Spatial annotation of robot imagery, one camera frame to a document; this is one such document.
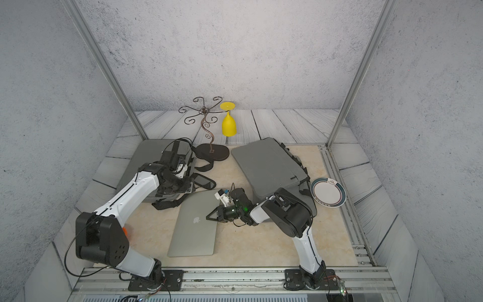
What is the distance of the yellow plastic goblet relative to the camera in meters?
0.95

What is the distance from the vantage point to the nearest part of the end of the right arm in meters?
0.76

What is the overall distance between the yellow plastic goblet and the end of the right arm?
37 centimetres
